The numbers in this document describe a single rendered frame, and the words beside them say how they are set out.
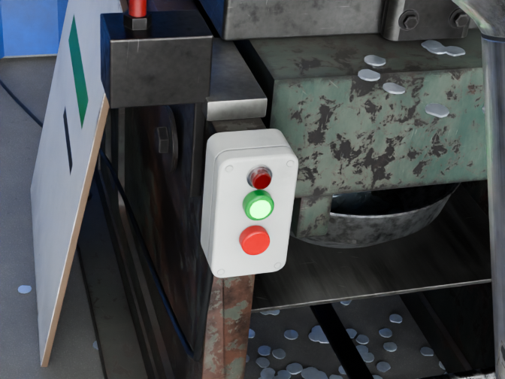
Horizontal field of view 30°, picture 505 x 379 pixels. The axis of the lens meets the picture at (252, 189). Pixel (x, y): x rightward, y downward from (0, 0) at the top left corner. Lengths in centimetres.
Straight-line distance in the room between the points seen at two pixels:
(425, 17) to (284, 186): 28
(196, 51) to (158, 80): 4
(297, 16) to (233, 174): 24
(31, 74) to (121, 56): 149
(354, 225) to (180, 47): 41
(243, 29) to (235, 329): 32
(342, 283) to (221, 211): 39
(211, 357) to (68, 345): 54
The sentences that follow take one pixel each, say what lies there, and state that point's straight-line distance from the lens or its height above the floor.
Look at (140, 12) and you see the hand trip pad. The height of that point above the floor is 72.
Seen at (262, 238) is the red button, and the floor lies 55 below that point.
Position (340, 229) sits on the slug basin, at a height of 38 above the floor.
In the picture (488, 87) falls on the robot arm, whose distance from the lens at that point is 41.
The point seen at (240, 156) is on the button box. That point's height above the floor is 63.
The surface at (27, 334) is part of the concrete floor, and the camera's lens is 158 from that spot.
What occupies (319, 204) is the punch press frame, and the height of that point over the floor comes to 49.
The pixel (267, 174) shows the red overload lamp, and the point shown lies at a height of 61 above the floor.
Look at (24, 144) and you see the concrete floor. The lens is 206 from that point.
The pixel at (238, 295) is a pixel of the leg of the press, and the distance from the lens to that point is 100.
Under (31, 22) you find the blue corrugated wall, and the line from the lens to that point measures 235.
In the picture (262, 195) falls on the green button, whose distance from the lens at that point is 85.
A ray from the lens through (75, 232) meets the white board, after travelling 136.
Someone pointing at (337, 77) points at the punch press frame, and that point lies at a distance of 96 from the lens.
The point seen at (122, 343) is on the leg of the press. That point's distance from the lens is 151.
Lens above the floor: 107
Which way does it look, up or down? 34 degrees down
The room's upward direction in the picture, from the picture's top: 6 degrees clockwise
